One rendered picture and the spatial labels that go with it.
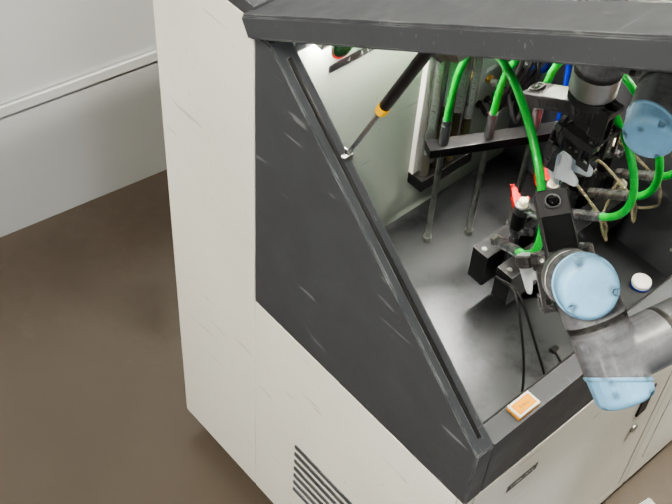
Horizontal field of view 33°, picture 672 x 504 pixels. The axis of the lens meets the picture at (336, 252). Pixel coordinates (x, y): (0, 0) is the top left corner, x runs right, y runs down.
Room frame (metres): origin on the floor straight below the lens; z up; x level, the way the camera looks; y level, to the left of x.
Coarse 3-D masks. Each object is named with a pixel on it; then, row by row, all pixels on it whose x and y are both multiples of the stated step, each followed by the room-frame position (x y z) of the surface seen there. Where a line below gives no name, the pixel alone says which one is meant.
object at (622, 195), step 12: (552, 72) 1.59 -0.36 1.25; (540, 120) 1.60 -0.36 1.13; (660, 156) 1.42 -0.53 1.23; (660, 168) 1.41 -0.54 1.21; (660, 180) 1.41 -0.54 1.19; (588, 192) 1.49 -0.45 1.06; (600, 192) 1.48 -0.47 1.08; (612, 192) 1.46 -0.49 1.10; (624, 192) 1.45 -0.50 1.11; (648, 192) 1.42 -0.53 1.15
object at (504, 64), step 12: (468, 60) 1.52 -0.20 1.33; (504, 60) 1.41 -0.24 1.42; (456, 72) 1.53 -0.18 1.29; (504, 72) 1.39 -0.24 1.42; (456, 84) 1.54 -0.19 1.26; (516, 84) 1.36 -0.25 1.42; (516, 96) 1.34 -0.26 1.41; (528, 108) 1.32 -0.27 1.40; (444, 120) 1.55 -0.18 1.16; (528, 120) 1.30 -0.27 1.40; (528, 132) 1.29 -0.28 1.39; (540, 156) 1.26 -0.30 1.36; (540, 168) 1.25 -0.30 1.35; (540, 180) 1.24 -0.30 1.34; (540, 240) 1.20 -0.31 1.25; (516, 252) 1.24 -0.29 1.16
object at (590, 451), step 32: (576, 416) 1.19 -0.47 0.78; (608, 416) 1.29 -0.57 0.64; (640, 416) 1.41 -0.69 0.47; (544, 448) 1.13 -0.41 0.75; (576, 448) 1.23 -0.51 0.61; (608, 448) 1.34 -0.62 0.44; (512, 480) 1.08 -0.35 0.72; (544, 480) 1.17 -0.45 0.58; (576, 480) 1.27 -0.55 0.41; (608, 480) 1.40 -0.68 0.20
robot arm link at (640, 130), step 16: (640, 80) 1.26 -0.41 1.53; (656, 80) 1.24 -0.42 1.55; (640, 96) 1.21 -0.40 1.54; (656, 96) 1.20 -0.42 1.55; (640, 112) 1.17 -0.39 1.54; (656, 112) 1.17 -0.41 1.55; (624, 128) 1.17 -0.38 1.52; (640, 128) 1.16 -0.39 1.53; (656, 128) 1.15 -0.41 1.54; (640, 144) 1.16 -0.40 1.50; (656, 144) 1.15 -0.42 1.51
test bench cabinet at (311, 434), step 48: (288, 336) 1.32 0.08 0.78; (288, 384) 1.31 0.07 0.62; (336, 384) 1.22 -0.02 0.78; (288, 432) 1.31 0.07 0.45; (336, 432) 1.21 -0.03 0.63; (384, 432) 1.12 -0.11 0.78; (288, 480) 1.31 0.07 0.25; (336, 480) 1.20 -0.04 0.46; (384, 480) 1.11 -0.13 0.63; (432, 480) 1.03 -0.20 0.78
